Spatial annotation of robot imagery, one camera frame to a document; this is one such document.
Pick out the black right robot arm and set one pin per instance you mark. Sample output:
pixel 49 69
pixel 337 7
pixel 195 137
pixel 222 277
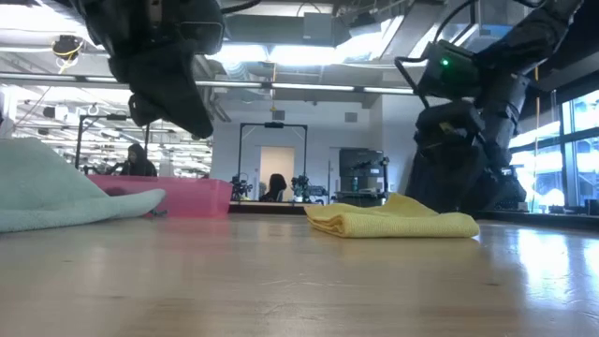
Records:
pixel 529 37

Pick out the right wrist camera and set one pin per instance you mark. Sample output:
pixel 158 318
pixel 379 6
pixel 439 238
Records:
pixel 449 70

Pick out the pale door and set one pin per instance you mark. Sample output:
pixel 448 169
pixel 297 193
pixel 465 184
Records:
pixel 277 161

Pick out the black gantry frame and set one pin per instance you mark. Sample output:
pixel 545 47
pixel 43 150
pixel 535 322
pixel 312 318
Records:
pixel 239 154
pixel 78 140

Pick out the pink plastic bin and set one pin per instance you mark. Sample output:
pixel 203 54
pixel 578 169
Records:
pixel 196 196

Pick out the ceiling light strip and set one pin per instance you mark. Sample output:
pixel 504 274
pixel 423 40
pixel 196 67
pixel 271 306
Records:
pixel 318 87

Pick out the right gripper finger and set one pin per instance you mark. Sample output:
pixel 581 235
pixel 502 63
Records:
pixel 507 194
pixel 444 182

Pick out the pale green microfiber towel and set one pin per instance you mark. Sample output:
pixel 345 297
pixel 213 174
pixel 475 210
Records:
pixel 47 187

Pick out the black aluminium table frame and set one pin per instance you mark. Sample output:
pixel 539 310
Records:
pixel 538 220

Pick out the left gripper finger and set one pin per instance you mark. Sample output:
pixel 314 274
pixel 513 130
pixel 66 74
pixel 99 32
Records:
pixel 140 114
pixel 173 93

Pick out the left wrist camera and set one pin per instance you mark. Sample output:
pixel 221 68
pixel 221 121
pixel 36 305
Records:
pixel 203 33

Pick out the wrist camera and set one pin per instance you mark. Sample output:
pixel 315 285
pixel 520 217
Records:
pixel 449 70
pixel 203 33

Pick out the yellow microfiber towel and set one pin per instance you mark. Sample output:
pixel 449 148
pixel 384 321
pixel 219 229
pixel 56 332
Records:
pixel 398 224

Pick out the grey ceiling box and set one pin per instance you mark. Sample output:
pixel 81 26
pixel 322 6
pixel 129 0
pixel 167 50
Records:
pixel 318 25

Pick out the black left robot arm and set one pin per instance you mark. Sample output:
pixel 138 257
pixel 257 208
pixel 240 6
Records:
pixel 107 9

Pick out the black background robot arm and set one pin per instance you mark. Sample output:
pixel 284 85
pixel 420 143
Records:
pixel 241 187
pixel 304 187

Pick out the person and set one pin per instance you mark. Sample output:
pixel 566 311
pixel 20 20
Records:
pixel 138 166
pixel 276 187

